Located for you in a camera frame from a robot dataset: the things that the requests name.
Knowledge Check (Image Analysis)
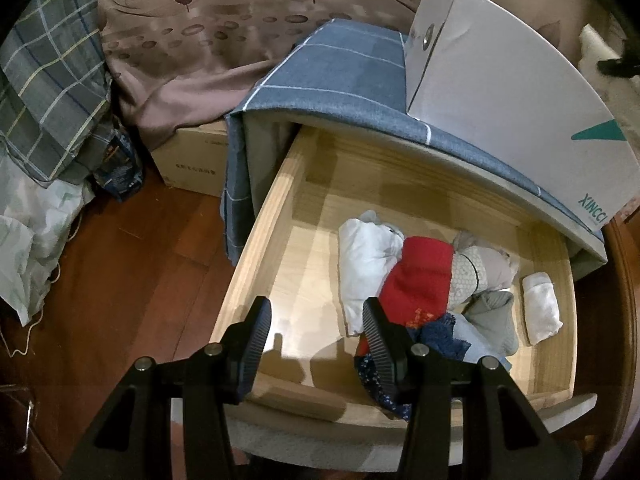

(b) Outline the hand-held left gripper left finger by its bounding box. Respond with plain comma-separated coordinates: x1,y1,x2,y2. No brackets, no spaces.
65,296,273,480

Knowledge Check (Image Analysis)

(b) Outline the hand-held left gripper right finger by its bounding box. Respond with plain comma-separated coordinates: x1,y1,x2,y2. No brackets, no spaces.
362,297,583,480

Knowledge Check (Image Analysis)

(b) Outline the dark blue speckled underwear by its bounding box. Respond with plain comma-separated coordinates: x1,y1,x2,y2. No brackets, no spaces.
354,350,416,421

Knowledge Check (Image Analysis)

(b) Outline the dark blue fuzzy underwear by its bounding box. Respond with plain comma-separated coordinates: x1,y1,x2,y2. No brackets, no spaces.
417,312,471,361

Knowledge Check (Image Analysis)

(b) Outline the red underwear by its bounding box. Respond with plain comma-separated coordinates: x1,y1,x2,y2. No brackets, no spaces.
357,236,455,356

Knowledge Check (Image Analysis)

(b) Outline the wooden drawer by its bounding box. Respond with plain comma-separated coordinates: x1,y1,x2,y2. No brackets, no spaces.
207,125,598,461

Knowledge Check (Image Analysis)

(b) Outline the light blue towel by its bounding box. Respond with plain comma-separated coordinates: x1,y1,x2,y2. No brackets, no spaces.
450,312,513,373

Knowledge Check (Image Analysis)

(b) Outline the grey-green underwear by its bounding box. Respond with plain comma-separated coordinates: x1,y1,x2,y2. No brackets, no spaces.
467,290,521,356

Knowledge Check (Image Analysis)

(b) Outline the beige scale-patterned underwear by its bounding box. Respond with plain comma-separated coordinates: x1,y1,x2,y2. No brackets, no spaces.
450,230,521,311

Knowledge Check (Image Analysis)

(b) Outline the small white underwear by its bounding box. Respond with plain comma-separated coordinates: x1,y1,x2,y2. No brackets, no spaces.
522,272,562,346

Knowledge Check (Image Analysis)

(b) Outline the brown cardboard box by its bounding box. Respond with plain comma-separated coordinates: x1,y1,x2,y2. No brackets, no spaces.
150,119,232,198

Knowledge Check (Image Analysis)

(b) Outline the blue printed packet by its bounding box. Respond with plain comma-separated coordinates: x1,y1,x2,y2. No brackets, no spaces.
90,120,143,203

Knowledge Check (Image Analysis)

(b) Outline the pale green crumpled cloth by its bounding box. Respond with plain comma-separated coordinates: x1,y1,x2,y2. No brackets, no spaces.
0,152,96,326

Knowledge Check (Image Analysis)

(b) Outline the blue checked cloth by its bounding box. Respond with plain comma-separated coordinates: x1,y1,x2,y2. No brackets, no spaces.
222,19,608,267

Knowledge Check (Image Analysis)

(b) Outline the white cardboard box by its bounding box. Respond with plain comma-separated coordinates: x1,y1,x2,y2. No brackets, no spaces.
402,0,628,233

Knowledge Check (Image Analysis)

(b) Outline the brown leaf-print bedsheet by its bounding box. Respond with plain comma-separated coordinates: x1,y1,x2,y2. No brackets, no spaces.
95,0,621,148

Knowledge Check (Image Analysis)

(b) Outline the grey plaid cloth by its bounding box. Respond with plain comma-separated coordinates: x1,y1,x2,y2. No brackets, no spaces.
0,0,113,188

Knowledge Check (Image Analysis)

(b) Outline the white crumpled cloth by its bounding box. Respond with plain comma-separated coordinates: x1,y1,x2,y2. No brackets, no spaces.
579,24,623,73

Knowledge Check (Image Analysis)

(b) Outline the white string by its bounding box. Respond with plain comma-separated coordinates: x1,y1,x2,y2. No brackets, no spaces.
9,215,81,357

